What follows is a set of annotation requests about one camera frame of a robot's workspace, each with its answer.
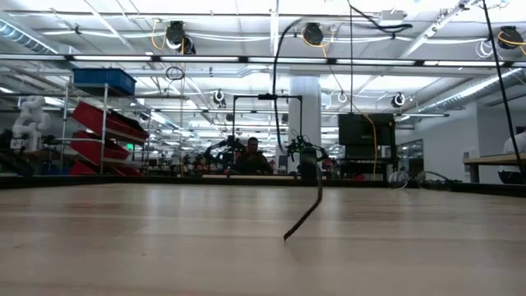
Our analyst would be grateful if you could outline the black hanging cable loop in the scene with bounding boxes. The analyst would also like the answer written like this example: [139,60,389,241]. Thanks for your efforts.
[165,65,186,81]

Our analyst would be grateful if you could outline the metal shelf rack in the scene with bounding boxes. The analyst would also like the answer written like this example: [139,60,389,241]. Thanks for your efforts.
[57,81,153,177]

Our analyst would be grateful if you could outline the black aluminium table frame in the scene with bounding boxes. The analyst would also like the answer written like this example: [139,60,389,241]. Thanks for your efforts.
[0,173,526,198]

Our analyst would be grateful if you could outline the black-framed eyeglasses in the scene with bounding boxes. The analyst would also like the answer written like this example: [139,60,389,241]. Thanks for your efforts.
[387,169,464,192]

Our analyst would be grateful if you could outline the blue plastic storage bin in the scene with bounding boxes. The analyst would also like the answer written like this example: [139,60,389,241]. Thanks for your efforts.
[72,67,137,96]

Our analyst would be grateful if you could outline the black machine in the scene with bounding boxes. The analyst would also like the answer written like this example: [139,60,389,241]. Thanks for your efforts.
[0,130,36,178]

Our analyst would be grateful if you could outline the thin dark cord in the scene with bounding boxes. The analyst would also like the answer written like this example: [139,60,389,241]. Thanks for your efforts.
[270,0,413,243]

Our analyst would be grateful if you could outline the red plastic storage bin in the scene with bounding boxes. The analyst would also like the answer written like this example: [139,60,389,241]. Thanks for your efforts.
[67,160,145,177]
[72,100,150,143]
[68,130,132,165]

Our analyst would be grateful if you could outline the person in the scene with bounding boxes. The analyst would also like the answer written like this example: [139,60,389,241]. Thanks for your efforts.
[231,136,275,176]
[496,125,526,185]

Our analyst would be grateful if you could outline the white ceiling box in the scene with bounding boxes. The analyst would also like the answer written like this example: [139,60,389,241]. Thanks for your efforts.
[374,8,408,33]

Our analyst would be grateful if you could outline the black cabinet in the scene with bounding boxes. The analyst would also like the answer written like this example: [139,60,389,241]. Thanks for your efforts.
[337,113,398,173]

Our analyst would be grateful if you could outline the silver ceiling duct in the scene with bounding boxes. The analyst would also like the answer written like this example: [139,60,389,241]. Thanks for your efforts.
[0,18,58,57]

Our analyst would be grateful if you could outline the black ceiling cable reel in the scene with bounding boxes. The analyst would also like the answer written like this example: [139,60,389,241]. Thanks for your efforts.
[302,22,325,46]
[496,25,525,50]
[165,20,196,55]

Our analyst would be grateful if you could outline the white building column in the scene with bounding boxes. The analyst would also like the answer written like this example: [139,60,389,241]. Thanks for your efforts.
[288,76,322,173]

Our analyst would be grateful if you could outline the black office chair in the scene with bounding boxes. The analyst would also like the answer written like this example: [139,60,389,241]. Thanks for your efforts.
[298,146,321,181]

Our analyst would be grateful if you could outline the yellow hanging cable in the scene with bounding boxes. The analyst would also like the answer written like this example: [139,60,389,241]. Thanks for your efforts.
[301,26,379,178]

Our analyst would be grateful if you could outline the wooden workbench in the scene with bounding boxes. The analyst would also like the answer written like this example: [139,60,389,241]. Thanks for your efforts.
[463,152,526,184]

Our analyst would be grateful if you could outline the thin black diagonal pole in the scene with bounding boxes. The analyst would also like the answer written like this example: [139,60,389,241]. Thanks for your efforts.
[481,0,526,184]

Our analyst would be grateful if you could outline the distant black rig frame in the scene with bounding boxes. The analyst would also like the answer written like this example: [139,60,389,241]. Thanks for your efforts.
[232,93,304,173]

